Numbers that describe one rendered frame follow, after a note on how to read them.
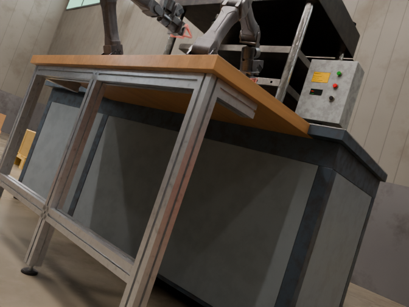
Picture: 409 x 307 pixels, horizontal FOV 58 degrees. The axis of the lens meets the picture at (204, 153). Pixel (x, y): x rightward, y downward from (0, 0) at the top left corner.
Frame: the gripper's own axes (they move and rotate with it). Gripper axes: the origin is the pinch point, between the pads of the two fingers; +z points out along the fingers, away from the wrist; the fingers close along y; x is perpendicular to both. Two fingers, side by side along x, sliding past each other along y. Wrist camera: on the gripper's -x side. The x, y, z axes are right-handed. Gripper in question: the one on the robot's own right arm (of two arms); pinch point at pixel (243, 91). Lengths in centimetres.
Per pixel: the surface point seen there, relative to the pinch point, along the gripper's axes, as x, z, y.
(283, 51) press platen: -89, -18, 33
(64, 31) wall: -422, -25, 933
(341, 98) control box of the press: -80, 6, -15
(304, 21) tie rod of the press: -87, -38, 20
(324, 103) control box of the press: -78, 10, -6
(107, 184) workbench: 39, 52, 52
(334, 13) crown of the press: -119, -46, 15
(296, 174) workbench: 26, 22, -44
